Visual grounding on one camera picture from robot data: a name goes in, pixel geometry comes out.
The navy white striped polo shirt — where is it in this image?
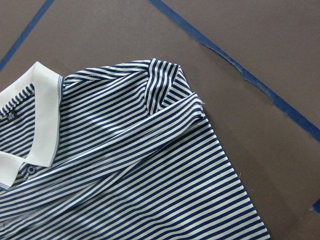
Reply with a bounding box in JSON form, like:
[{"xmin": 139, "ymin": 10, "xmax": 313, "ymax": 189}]
[{"xmin": 0, "ymin": 58, "xmax": 270, "ymax": 240}]

